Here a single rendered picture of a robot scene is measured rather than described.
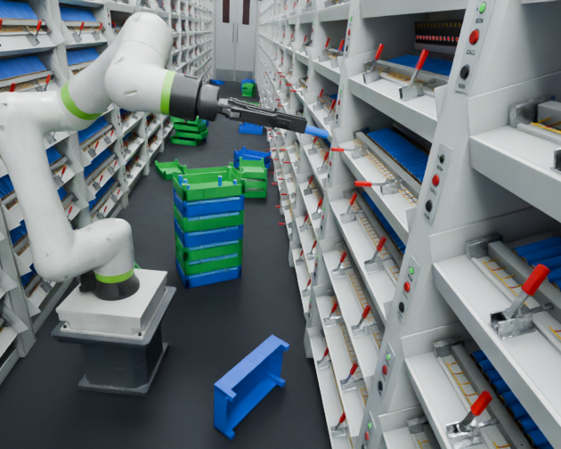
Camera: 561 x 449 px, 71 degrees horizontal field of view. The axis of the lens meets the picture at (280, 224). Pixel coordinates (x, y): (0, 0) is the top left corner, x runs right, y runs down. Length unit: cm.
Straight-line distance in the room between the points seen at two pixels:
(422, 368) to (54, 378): 136
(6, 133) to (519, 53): 111
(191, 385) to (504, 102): 137
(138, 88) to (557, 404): 82
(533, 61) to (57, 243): 114
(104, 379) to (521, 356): 137
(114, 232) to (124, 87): 56
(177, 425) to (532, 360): 120
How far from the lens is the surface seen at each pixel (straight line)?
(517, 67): 60
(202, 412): 153
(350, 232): 113
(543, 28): 61
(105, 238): 130
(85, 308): 141
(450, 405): 71
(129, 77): 89
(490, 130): 60
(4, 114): 123
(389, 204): 84
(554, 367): 52
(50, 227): 125
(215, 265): 204
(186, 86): 88
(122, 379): 159
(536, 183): 49
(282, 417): 153
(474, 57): 61
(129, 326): 137
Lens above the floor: 120
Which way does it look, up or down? 26 degrees down
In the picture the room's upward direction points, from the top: 5 degrees clockwise
